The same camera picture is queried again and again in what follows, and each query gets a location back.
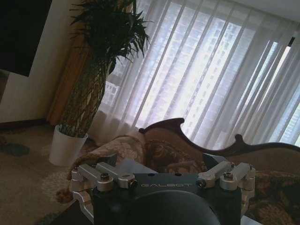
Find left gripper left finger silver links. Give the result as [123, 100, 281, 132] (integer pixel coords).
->
[69, 153, 136, 219]

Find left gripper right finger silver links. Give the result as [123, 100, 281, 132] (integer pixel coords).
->
[197, 153, 256, 212]

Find beige floral tasselled throw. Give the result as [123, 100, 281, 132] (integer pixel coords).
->
[55, 134, 150, 203]

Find dark carved wood sofa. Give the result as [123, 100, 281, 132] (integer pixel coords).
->
[138, 118, 300, 225]

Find white round plant pot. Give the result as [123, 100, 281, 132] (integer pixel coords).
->
[48, 124, 89, 167]

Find brown floral sofa cushion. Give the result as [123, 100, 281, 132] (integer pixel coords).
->
[144, 139, 208, 174]

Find patterned beige floor rug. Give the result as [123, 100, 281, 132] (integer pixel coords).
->
[0, 129, 99, 225]

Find tan drape curtain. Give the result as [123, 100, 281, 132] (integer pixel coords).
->
[46, 0, 132, 127]

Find white sheer curtain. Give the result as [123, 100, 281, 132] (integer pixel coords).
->
[90, 0, 300, 150]

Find tall green potted plant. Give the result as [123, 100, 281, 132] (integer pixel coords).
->
[60, 0, 155, 139]

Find black wall television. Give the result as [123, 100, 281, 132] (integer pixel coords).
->
[0, 0, 53, 77]

